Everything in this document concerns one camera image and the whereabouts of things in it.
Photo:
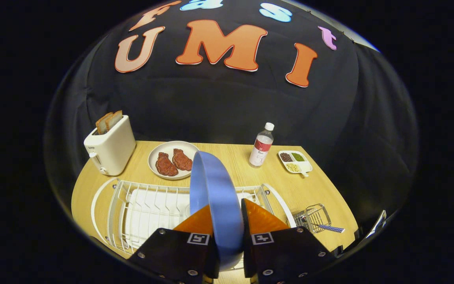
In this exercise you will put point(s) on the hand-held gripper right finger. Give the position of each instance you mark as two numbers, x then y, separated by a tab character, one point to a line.
282	252

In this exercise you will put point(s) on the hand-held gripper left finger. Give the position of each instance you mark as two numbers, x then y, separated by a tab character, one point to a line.
172	252

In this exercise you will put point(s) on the blue plate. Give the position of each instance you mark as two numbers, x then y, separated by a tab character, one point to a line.
219	197

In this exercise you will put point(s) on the white divided dish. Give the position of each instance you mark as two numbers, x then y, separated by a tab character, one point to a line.
307	166

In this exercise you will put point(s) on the beige round plate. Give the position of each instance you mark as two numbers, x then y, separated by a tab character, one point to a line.
172	145

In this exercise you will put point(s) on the pile of yellow beans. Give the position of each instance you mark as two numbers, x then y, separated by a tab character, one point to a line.
293	167

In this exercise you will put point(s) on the red meat steak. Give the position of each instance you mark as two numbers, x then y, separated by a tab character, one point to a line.
166	165
182	159

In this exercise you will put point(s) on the pile of dark beans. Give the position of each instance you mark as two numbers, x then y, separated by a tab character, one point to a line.
285	157

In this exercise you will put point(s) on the pile of green beans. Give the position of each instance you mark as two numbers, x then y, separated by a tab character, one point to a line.
298	157

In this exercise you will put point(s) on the clear bottle red label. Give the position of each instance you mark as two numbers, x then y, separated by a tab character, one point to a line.
260	152

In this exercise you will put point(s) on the white toaster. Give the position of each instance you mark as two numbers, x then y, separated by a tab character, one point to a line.
112	152

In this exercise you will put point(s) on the brown toast slice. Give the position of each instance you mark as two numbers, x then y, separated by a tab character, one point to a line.
101	124
114	119

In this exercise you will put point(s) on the black backdrop cloth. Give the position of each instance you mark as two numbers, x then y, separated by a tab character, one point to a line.
219	106

